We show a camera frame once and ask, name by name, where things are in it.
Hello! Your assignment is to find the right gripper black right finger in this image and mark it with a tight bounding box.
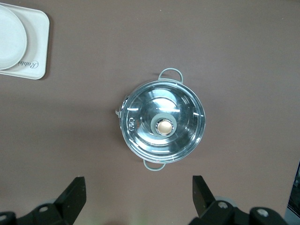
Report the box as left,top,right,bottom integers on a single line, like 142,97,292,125
189,175,292,225

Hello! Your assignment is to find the round beige plate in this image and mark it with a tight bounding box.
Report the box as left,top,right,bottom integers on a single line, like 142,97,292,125
0,4,29,71

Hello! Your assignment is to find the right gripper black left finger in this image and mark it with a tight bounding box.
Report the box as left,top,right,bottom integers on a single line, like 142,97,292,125
0,176,87,225

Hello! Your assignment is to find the beige rabbit print tray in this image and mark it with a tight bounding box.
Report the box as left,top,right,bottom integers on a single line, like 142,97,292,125
0,2,51,81

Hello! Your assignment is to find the brown table cloth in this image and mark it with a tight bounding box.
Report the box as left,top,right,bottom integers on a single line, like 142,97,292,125
0,0,300,225

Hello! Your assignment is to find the grey-green electric cooking pot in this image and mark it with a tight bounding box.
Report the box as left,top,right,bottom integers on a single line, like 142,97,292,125
114,67,207,172

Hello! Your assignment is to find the glass pot lid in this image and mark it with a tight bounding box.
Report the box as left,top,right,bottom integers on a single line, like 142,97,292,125
120,80,207,163

